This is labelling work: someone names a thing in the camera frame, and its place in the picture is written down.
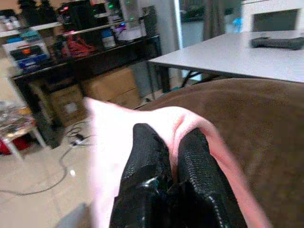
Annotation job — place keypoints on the black game controller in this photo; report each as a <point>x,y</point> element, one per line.
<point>278,42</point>

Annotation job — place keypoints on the large brown cardboard box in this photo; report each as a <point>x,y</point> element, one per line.
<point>111,88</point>

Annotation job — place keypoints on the white cabinet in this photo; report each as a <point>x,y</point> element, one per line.
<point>273,15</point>

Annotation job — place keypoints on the white power strip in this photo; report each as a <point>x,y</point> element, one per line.
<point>78,140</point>

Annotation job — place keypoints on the brown curtain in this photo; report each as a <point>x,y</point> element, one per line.
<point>213,19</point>

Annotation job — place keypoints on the blue storage box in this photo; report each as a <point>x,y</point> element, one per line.
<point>29,59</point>

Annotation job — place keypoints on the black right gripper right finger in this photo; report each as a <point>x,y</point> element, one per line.
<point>202,185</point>

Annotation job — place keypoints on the black shelving rack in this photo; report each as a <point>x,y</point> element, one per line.
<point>95,59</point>

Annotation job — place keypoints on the cardboard box with white label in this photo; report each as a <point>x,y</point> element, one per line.
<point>67,107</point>

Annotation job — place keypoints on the small white side table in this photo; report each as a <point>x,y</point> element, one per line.
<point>21,133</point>

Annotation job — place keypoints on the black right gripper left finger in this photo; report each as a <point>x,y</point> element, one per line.
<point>145,171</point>

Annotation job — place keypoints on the red hangers bundle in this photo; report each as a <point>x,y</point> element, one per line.
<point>79,45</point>

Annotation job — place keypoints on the brown fabric sofa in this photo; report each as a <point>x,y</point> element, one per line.
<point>261,133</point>

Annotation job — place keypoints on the large white table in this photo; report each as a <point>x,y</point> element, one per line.
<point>232,54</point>

